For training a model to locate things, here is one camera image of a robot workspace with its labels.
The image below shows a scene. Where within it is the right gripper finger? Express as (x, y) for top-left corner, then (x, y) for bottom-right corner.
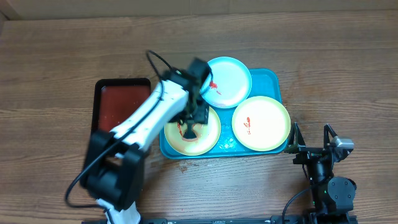
(323, 124), (337, 148)
(284, 122), (306, 153)

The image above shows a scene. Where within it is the round orange green sponge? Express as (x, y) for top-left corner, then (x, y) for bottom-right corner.
(182, 123), (198, 142)

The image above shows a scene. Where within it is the green plate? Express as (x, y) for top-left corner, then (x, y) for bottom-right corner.
(231, 96), (291, 152)
(164, 107), (221, 156)

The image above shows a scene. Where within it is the light blue plate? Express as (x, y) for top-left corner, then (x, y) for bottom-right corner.
(201, 57), (252, 108)

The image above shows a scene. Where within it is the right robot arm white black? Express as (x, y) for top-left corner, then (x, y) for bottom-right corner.
(281, 123), (358, 223)

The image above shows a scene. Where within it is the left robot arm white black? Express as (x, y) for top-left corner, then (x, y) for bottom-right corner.
(75, 68), (213, 223)

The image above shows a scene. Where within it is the teal plastic tray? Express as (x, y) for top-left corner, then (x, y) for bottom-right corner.
(159, 68), (288, 159)

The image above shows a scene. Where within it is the dark red tray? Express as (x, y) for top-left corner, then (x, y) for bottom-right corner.
(91, 78), (151, 136)

